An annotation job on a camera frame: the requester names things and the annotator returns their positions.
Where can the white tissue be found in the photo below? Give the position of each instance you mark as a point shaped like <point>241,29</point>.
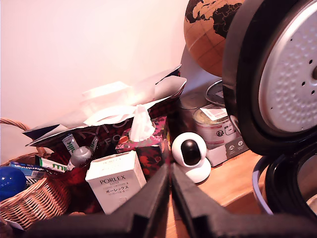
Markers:
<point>141,124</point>

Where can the green and white tube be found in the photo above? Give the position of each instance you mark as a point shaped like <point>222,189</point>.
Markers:
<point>53,165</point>
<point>68,145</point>

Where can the black rice cooker lid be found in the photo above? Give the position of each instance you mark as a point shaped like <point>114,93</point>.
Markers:
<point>284,81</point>

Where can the tin with white label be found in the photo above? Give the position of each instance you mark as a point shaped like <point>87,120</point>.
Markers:
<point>215,126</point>

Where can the round tin with clear lid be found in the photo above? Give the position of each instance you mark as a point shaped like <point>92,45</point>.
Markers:
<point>214,93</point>

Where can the black rice cooker body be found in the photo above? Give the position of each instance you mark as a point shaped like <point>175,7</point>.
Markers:
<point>282,183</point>

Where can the grey roll-on bottle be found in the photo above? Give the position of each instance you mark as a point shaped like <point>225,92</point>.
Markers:
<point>80,155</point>

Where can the blue printed box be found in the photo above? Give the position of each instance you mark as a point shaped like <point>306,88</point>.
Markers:
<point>32,171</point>

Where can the white Porlex box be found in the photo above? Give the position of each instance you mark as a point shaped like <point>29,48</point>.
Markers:
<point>116,181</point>

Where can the white and grey carton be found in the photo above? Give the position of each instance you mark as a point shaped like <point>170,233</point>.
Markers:
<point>230,151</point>

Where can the wicker basket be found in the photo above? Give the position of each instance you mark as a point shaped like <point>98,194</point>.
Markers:
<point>32,200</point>

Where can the brown cork globe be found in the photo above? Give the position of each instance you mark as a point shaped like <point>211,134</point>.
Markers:
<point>205,37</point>

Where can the dark floral gift bag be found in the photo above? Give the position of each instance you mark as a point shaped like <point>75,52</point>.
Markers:
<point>104,135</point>

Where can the floral tissue box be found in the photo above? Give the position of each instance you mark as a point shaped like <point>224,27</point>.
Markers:
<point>151,151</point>

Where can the blue ball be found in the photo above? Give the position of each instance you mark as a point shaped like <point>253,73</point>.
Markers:
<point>11,182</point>

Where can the white round security camera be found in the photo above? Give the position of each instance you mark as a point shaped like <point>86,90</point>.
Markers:
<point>190,153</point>

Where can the plain silver tin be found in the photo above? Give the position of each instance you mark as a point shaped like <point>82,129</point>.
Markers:
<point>189,106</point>

